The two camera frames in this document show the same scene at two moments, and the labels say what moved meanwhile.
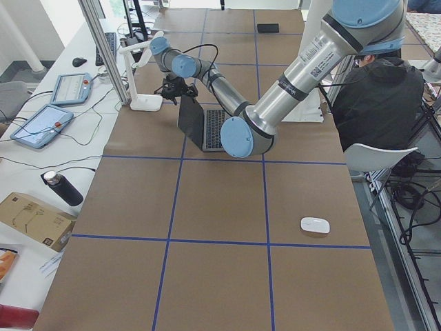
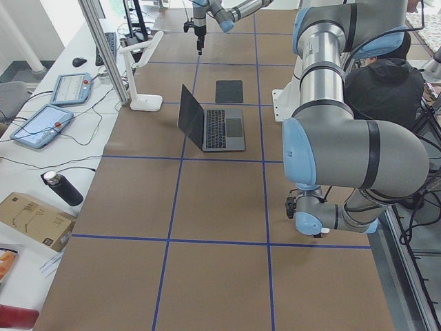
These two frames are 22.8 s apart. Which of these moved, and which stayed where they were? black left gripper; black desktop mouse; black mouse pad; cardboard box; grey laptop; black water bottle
Moved: black mouse pad; black left gripper
Stayed: black desktop mouse; grey laptop; cardboard box; black water bottle
